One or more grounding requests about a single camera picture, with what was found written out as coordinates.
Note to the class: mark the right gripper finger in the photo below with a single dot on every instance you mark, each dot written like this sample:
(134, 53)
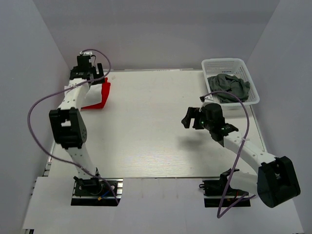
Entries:
(192, 112)
(186, 121)

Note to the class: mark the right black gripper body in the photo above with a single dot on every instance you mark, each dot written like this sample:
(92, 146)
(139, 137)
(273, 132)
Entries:
(206, 124)

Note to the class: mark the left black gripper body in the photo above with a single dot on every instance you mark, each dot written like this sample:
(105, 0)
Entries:
(98, 78)

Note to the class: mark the dark grey t-shirt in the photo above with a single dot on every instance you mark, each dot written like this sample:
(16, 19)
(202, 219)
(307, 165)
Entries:
(229, 84)

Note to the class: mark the white t-shirt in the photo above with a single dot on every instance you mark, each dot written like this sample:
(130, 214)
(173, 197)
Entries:
(81, 96)

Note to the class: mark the folded red t-shirt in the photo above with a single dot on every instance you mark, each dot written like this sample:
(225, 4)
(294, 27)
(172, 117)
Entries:
(106, 93)

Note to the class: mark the white plastic basket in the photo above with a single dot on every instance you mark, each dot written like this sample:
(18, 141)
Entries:
(233, 67)

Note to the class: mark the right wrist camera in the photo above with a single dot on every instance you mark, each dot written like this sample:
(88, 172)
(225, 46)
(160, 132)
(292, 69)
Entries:
(205, 101)

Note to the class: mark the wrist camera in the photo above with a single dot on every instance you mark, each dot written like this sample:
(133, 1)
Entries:
(86, 53)
(205, 101)

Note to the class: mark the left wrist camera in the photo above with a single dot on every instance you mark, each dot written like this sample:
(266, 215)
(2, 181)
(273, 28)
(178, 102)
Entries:
(86, 53)

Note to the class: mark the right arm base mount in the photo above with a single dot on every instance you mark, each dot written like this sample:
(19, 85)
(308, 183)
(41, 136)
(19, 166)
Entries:
(213, 192)

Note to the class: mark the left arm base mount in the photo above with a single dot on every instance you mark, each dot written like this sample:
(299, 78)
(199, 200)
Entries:
(96, 193)

